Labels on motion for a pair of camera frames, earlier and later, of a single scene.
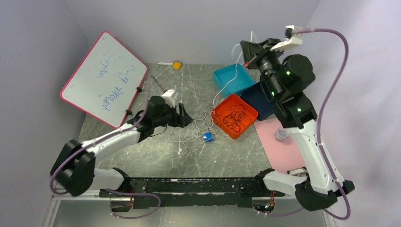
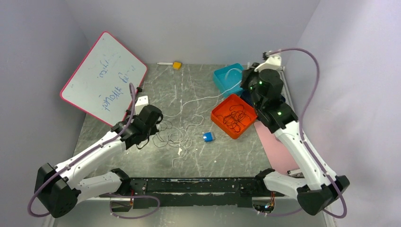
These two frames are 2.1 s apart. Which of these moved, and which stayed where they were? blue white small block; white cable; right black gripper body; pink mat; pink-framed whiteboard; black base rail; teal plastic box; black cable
Moved: right black gripper body; white cable
Stayed: black base rail; pink-framed whiteboard; blue white small block; black cable; teal plastic box; pink mat
